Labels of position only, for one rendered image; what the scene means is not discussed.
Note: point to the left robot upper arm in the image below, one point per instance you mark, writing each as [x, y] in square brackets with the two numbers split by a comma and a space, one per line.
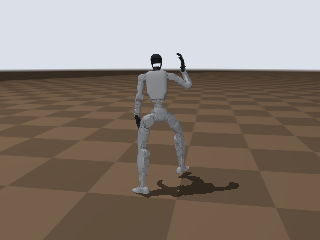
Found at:
[140, 87]

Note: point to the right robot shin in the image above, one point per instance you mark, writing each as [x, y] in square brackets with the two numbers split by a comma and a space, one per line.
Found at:
[180, 149]

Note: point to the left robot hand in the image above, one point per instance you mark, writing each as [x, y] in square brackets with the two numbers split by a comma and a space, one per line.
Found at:
[138, 121]

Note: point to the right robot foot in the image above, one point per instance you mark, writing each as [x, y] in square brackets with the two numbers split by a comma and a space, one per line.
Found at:
[181, 170]

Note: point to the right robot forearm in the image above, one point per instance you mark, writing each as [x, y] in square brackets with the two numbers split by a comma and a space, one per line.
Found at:
[186, 77]

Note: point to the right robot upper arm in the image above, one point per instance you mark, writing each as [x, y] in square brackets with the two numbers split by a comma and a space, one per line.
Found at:
[178, 80]

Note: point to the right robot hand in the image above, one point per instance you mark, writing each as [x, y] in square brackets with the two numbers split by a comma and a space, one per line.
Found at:
[182, 63]

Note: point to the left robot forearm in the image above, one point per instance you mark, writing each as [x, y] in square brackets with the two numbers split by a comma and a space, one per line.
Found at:
[137, 109]

